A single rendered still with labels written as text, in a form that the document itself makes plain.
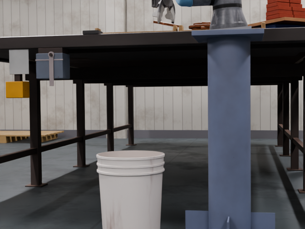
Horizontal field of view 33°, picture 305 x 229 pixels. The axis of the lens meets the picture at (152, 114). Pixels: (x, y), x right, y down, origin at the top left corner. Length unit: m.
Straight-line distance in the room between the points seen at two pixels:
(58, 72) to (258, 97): 5.31
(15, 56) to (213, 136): 1.08
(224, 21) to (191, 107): 5.56
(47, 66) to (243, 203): 1.11
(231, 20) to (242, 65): 0.18
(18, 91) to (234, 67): 1.07
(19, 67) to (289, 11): 1.68
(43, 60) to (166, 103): 5.23
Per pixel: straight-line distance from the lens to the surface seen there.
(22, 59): 2.58
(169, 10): 2.67
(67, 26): 8.06
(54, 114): 8.08
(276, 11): 3.29
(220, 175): 2.04
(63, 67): 2.48
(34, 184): 3.74
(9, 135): 7.31
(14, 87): 2.56
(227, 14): 2.06
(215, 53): 2.04
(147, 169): 2.16
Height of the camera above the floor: 0.62
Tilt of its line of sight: 2 degrees down
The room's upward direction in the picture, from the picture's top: 1 degrees counter-clockwise
